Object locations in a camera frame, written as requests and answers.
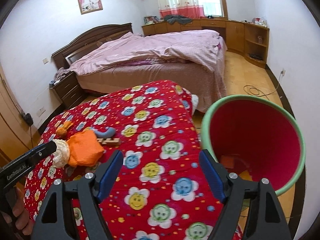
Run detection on orange textured plastic bag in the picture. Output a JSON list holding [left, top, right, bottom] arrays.
[[67, 129, 104, 167]]

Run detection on white foam fruit net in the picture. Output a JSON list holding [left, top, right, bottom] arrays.
[[53, 139, 70, 168]]

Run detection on person's left hand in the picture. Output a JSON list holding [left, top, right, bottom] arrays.
[[1, 186, 34, 236]]

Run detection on small wooden block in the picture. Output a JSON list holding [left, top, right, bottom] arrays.
[[97, 138, 121, 146]]

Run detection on blue grey toy figure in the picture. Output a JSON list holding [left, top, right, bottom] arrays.
[[93, 127, 116, 139]]

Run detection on red bin with green rim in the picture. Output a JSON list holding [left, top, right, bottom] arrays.
[[201, 95, 306, 196]]

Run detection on red floral smiley quilt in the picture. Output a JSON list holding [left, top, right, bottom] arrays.
[[41, 80, 223, 239]]

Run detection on small orange tied bag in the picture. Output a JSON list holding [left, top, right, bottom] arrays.
[[56, 121, 73, 139]]

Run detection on dark wooden nightstand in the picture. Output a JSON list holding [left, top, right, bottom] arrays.
[[51, 72, 87, 109]]

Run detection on clothes on nightstand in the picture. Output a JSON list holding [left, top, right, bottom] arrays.
[[49, 68, 70, 86]]

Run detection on bed with brown sheet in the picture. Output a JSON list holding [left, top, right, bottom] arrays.
[[51, 23, 228, 113]]

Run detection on pink striped duvet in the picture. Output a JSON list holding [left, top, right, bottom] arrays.
[[69, 29, 226, 76]]

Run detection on long wooden desk cabinet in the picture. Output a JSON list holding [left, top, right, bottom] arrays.
[[142, 18, 270, 68]]

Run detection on dark wooden headboard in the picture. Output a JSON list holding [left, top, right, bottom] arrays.
[[51, 23, 132, 69]]

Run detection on dark clothes pile on desk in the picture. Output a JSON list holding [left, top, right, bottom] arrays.
[[163, 15, 193, 25]]

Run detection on framed wedding photo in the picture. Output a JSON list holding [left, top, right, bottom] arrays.
[[78, 0, 103, 15]]

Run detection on black charger on wall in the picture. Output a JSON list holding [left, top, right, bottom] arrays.
[[21, 112, 34, 127]]

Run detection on coiled cable on floor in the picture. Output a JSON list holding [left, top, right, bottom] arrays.
[[243, 73, 283, 98]]

